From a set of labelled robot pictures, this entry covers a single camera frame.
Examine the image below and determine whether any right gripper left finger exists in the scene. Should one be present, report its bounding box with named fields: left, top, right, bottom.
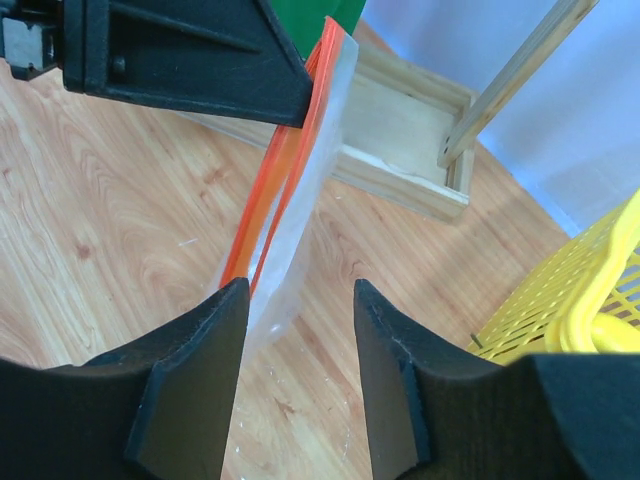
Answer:
left=1, top=278, right=250, bottom=479

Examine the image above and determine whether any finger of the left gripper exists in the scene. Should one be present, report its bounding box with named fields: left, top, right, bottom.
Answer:
left=62, top=1, right=312, bottom=127

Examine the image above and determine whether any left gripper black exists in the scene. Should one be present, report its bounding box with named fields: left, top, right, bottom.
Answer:
left=1, top=0, right=63, bottom=80

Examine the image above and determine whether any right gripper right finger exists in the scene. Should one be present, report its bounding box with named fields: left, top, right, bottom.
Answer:
left=353, top=279, right=639, bottom=479

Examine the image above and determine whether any clear zip top bag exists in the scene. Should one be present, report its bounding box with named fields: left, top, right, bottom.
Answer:
left=217, top=14, right=361, bottom=480

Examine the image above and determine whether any green shirt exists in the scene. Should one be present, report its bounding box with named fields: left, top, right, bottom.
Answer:
left=269, top=0, right=369, bottom=61

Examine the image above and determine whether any yellow plastic basket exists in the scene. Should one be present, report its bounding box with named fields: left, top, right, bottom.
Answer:
left=468, top=194, right=639, bottom=365

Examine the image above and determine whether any wooden clothes rack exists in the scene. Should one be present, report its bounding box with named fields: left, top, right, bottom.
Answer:
left=174, top=0, right=601, bottom=224

